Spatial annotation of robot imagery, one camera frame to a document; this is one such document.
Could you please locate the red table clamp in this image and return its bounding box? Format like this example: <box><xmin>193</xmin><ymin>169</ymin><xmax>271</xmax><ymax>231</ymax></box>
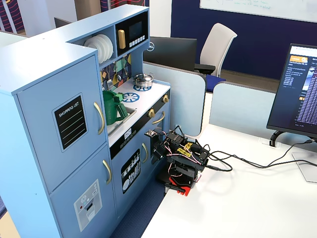
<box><xmin>165</xmin><ymin>175</ymin><xmax>193</xmax><ymax>198</ymax></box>

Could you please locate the grey toy sink basin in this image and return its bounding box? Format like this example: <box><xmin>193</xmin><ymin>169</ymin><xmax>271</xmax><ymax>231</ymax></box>
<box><xmin>107</xmin><ymin>106</ymin><xmax>138</xmax><ymax>137</ymax></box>

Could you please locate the stainless steel toy pot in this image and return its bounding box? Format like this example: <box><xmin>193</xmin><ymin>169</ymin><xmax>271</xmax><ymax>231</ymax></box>
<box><xmin>132</xmin><ymin>73</ymin><xmax>155</xmax><ymax>88</ymax></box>

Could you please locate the black desk cable clamp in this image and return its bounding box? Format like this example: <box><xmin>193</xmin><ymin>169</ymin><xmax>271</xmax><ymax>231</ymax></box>
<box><xmin>269</xmin><ymin>129</ymin><xmax>283</xmax><ymax>147</ymax></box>

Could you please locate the green lid with cube handle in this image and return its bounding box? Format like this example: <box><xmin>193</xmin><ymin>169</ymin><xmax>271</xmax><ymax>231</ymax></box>
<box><xmin>108</xmin><ymin>91</ymin><xmax>125</xmax><ymax>103</ymax></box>

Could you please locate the gold freezer door handle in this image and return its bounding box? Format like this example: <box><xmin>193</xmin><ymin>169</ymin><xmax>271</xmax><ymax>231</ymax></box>
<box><xmin>102</xmin><ymin>159</ymin><xmax>113</xmax><ymax>185</ymax></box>

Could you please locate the gold microwave door handle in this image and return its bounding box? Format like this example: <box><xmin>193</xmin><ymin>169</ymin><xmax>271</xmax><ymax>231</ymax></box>
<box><xmin>117</xmin><ymin>29</ymin><xmax>127</xmax><ymax>50</ymax></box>

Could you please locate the green 3D printed container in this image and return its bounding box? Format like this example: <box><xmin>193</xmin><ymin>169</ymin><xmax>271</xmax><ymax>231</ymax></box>
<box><xmin>102</xmin><ymin>90</ymin><xmax>130</xmax><ymax>126</ymax></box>

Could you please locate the blue dishwasher door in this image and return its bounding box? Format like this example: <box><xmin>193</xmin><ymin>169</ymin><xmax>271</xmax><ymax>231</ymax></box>
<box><xmin>110</xmin><ymin>140</ymin><xmax>152</xmax><ymax>220</ymax></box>

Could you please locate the blue wooden toy kitchen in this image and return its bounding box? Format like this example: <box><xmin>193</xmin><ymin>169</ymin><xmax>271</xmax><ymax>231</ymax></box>
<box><xmin>0</xmin><ymin>4</ymin><xmax>172</xmax><ymax>238</ymax></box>

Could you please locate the metal ladle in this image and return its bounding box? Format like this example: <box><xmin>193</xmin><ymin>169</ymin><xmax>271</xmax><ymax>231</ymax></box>
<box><xmin>116</xmin><ymin>57</ymin><xmax>124</xmax><ymax>81</ymax></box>

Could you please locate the light blue desk partition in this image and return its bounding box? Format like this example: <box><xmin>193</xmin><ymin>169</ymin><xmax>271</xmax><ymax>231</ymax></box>
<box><xmin>143</xmin><ymin>61</ymin><xmax>207</xmax><ymax>137</ymax></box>
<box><xmin>209</xmin><ymin>82</ymin><xmax>278</xmax><ymax>130</ymax></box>

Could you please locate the white office chair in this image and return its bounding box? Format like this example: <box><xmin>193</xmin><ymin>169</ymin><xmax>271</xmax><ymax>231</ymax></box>
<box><xmin>193</xmin><ymin>22</ymin><xmax>238</xmax><ymax>79</ymax></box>

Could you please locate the blue chair seat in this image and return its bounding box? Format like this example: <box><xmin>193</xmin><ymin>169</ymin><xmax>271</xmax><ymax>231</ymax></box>
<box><xmin>205</xmin><ymin>74</ymin><xmax>227</xmax><ymax>93</ymax></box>

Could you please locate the blue oven door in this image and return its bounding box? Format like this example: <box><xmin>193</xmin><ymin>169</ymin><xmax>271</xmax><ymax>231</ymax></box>
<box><xmin>149</xmin><ymin>106</ymin><xmax>171</xmax><ymax>174</ymax></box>

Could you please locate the white toy plate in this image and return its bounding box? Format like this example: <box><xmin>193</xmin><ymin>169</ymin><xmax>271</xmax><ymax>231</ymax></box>
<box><xmin>83</xmin><ymin>37</ymin><xmax>106</xmax><ymax>63</ymax></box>
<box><xmin>94</xmin><ymin>34</ymin><xmax>111</xmax><ymax>60</ymax></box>
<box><xmin>101</xmin><ymin>33</ymin><xmax>115</xmax><ymax>59</ymax></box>

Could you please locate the gold dishwasher door handle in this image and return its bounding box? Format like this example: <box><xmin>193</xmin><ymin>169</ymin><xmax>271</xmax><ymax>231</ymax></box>
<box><xmin>141</xmin><ymin>142</ymin><xmax>149</xmax><ymax>165</ymax></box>

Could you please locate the black cable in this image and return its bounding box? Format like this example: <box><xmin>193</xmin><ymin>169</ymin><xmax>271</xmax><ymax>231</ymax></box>
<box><xmin>208</xmin><ymin>150</ymin><xmax>317</xmax><ymax>169</ymax></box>
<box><xmin>207</xmin><ymin>138</ymin><xmax>317</xmax><ymax>173</ymax></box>

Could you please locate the white whiteboard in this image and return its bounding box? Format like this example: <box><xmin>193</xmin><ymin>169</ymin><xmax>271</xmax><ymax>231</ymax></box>
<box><xmin>199</xmin><ymin>0</ymin><xmax>317</xmax><ymax>24</ymax></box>

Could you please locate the silver monitor stand base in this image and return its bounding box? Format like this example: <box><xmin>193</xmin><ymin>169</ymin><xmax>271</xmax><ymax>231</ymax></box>
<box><xmin>291</xmin><ymin>150</ymin><xmax>317</xmax><ymax>184</ymax></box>

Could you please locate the small black monitor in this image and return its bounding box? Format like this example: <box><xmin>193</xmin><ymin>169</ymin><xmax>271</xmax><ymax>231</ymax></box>
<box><xmin>53</xmin><ymin>17</ymin><xmax>73</xmax><ymax>29</ymax></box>

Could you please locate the blue shopping list fridge door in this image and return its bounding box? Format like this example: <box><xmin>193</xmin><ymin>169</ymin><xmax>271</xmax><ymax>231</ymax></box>
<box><xmin>14</xmin><ymin>54</ymin><xmax>110</xmax><ymax>194</ymax></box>

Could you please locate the lit computer monitor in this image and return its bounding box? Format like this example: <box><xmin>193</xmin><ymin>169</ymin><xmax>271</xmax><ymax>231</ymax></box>
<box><xmin>266</xmin><ymin>43</ymin><xmax>317</xmax><ymax>138</ymax></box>

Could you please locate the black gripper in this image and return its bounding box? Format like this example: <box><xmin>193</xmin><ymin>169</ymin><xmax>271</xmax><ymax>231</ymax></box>
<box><xmin>151</xmin><ymin>138</ymin><xmax>174</xmax><ymax>165</ymax></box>

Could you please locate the gold fridge door handle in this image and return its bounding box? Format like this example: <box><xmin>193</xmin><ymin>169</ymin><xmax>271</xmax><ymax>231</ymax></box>
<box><xmin>93</xmin><ymin>101</ymin><xmax>106</xmax><ymax>136</ymax></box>

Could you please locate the blue ice dispenser freezer door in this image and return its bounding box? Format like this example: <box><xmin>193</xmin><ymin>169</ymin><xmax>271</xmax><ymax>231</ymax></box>
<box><xmin>49</xmin><ymin>143</ymin><xmax>117</xmax><ymax>238</ymax></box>

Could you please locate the black microwave door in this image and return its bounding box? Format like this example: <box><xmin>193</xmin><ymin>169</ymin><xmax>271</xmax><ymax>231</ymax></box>
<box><xmin>114</xmin><ymin>12</ymin><xmax>150</xmax><ymax>57</ymax></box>

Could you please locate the black Dell monitor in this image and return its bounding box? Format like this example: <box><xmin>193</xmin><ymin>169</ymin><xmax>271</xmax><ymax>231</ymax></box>
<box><xmin>143</xmin><ymin>36</ymin><xmax>198</xmax><ymax>73</ymax></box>

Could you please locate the gold oven door handle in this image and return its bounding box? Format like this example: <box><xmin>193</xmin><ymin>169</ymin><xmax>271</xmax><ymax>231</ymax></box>
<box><xmin>151</xmin><ymin>111</ymin><xmax>165</xmax><ymax>125</ymax></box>

